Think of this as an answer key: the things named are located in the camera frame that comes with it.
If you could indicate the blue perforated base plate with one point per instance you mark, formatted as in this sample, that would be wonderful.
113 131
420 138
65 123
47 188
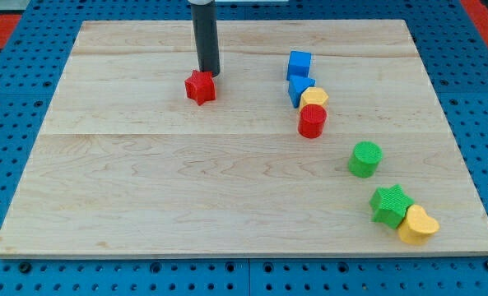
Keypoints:
31 63

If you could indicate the blue triangle block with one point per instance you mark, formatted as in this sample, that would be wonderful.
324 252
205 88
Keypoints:
297 85

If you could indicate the yellow hexagon block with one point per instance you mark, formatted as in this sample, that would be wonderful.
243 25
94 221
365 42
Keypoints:
314 95

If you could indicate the wooden board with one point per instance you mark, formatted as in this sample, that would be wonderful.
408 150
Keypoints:
126 166

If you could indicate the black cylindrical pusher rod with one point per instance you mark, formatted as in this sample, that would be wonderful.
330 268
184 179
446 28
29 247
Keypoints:
204 20

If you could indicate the red cylinder block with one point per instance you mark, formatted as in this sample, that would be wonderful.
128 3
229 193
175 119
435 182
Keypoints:
312 120

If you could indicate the green cylinder block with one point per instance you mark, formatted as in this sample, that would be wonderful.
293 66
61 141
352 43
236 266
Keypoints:
365 159

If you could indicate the green star block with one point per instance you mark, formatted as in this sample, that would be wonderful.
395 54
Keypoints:
389 205

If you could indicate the red star block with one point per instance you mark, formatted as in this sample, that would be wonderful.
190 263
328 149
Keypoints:
200 87

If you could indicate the blue cube block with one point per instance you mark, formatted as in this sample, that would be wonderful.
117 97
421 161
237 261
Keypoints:
298 64

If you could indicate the yellow heart block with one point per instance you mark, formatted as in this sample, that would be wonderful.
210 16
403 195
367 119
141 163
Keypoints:
417 227

